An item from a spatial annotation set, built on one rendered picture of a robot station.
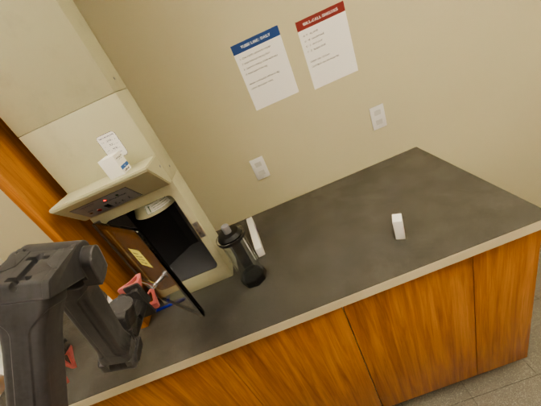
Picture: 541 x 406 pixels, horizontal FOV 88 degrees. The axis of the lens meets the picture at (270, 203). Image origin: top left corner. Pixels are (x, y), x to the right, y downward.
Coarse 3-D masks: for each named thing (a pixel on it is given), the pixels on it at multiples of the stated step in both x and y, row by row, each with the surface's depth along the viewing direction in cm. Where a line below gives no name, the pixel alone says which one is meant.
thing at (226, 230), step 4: (224, 224) 98; (224, 228) 96; (228, 228) 97; (232, 228) 100; (236, 228) 99; (240, 228) 100; (224, 232) 97; (228, 232) 97; (232, 232) 98; (236, 232) 97; (240, 232) 98; (220, 236) 98; (224, 236) 97; (228, 236) 96; (232, 236) 96; (236, 236) 96; (220, 240) 97; (224, 240) 96; (228, 240) 95; (232, 240) 95
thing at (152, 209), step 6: (162, 198) 102; (168, 198) 103; (150, 204) 100; (156, 204) 100; (162, 204) 101; (168, 204) 102; (138, 210) 101; (144, 210) 100; (150, 210) 100; (156, 210) 100; (162, 210) 101; (138, 216) 102; (144, 216) 101; (150, 216) 100
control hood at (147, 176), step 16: (144, 160) 88; (128, 176) 80; (144, 176) 82; (160, 176) 86; (80, 192) 86; (96, 192) 80; (112, 192) 83; (144, 192) 90; (64, 208) 82; (112, 208) 92
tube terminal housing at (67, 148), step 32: (128, 96) 87; (64, 128) 82; (96, 128) 83; (128, 128) 84; (64, 160) 86; (96, 160) 88; (128, 160) 89; (160, 160) 91; (160, 192) 95; (224, 256) 115; (192, 288) 117
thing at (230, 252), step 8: (216, 240) 100; (224, 248) 96; (232, 248) 97; (240, 248) 98; (248, 248) 100; (232, 256) 99; (240, 256) 99; (248, 256) 100; (256, 256) 106; (240, 264) 100; (248, 264) 101; (256, 264) 104; (240, 272) 103; (248, 272) 103; (256, 272) 104; (248, 280) 105
